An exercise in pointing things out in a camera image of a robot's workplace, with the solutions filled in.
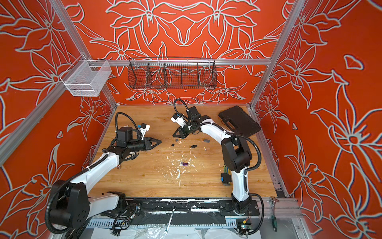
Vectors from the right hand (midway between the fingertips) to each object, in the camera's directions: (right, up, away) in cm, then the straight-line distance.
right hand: (174, 132), depth 87 cm
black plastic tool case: (+42, +8, +17) cm, 46 cm away
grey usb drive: (+21, -7, +12) cm, 25 cm away
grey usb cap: (0, -6, +12) cm, 14 cm away
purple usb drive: (+6, -19, +1) cm, 20 cm away
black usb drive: (+12, -10, +9) cm, 18 cm away
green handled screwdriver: (+49, -40, -18) cm, 66 cm away
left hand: (-7, -4, -6) cm, 11 cm away
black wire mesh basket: (-3, +40, +13) cm, 42 cm away
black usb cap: (-2, -9, +10) cm, 14 cm away
